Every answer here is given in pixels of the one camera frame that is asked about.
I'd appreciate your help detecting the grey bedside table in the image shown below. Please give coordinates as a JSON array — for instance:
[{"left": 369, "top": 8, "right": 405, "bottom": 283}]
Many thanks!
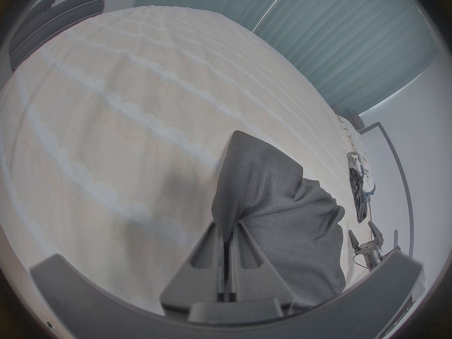
[{"left": 332, "top": 105, "right": 364, "bottom": 130}]

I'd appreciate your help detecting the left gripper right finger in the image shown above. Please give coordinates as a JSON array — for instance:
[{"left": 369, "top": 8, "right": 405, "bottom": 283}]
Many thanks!
[{"left": 226, "top": 220, "right": 296, "bottom": 313}]

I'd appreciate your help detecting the black satin garment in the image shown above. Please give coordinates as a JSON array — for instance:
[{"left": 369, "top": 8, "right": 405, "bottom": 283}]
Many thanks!
[{"left": 349, "top": 167, "right": 371, "bottom": 224}]

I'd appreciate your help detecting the black T-shirt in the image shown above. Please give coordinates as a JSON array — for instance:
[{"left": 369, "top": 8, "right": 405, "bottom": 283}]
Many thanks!
[{"left": 211, "top": 130, "right": 346, "bottom": 310}]

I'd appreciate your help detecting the white printed pillow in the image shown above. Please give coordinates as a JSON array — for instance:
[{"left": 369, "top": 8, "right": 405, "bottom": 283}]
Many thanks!
[{"left": 338, "top": 114, "right": 368, "bottom": 176}]

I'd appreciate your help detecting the pile of clothes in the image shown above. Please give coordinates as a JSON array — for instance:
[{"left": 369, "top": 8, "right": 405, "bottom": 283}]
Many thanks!
[{"left": 347, "top": 150, "right": 377, "bottom": 198}]

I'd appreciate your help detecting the bed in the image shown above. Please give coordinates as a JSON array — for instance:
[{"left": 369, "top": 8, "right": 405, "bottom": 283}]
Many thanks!
[{"left": 0, "top": 5, "right": 414, "bottom": 315}]

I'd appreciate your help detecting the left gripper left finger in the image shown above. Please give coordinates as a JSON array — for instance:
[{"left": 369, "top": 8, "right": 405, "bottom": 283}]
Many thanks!
[{"left": 160, "top": 221, "right": 227, "bottom": 314}]

